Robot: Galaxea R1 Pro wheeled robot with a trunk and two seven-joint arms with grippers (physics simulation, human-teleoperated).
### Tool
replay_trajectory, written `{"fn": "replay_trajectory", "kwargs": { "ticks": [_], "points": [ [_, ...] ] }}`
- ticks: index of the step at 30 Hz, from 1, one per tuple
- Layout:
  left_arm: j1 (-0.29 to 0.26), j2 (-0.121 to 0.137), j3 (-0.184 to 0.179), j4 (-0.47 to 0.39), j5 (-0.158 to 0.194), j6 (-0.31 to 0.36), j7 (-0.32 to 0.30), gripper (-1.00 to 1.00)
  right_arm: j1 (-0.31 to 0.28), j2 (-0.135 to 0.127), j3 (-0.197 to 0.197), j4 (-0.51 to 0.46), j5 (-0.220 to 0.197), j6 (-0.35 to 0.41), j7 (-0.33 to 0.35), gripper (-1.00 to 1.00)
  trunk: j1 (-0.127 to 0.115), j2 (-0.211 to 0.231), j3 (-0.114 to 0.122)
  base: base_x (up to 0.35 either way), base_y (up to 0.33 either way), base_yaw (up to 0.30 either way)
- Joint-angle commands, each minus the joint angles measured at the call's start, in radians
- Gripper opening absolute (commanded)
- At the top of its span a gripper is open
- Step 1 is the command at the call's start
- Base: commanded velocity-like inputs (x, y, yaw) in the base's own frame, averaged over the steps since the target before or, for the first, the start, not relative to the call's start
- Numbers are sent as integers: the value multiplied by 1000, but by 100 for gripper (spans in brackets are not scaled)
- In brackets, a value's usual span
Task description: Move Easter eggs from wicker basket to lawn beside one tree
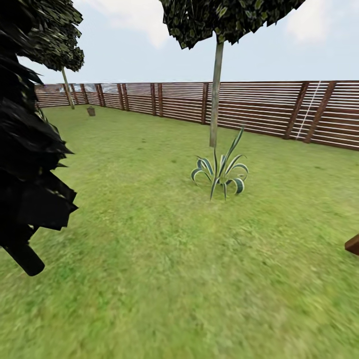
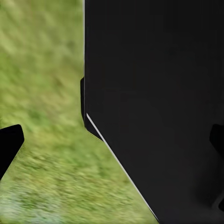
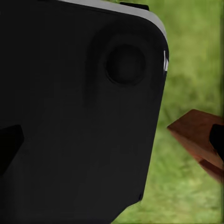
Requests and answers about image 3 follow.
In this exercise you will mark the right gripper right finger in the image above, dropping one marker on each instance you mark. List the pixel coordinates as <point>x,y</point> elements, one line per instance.
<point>216,138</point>

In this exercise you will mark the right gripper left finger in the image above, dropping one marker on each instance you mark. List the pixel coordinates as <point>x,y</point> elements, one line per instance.
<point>11,140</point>

